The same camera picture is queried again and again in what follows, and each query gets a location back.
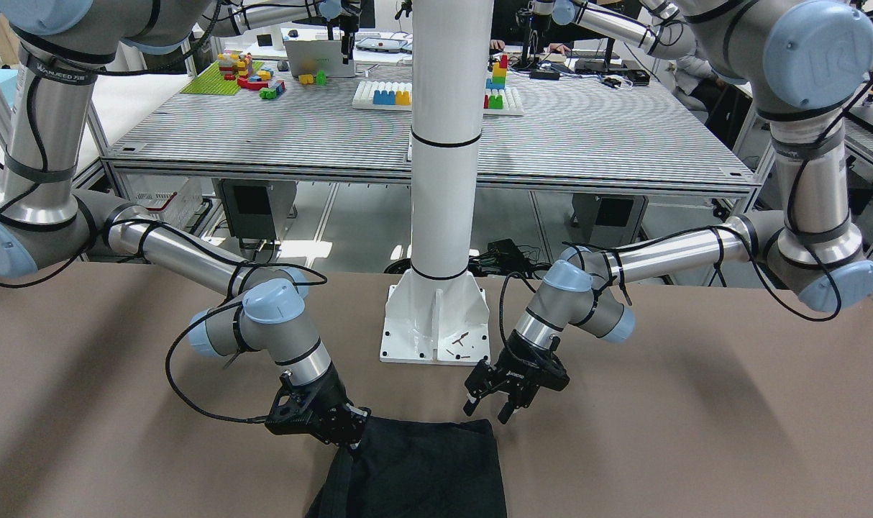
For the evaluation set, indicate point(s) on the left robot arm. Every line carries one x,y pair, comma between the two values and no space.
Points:
803,61

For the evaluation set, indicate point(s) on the white plastic basket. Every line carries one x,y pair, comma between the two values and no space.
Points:
172,199

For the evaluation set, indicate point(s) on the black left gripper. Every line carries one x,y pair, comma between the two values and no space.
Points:
517,371

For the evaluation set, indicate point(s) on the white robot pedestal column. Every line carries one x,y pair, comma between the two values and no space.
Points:
437,313

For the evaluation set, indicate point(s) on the black t-shirt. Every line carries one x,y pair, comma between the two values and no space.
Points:
415,469

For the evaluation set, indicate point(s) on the striped metal workbench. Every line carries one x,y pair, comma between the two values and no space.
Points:
575,135

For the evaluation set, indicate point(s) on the white block tray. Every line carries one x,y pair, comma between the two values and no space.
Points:
402,96

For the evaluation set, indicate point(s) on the green lego baseplate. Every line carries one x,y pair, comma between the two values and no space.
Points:
226,79

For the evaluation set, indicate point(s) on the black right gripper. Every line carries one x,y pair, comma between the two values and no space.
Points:
331,400

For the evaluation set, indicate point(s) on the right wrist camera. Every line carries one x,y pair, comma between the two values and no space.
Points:
289,415

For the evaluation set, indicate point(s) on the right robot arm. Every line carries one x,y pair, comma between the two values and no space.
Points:
45,221

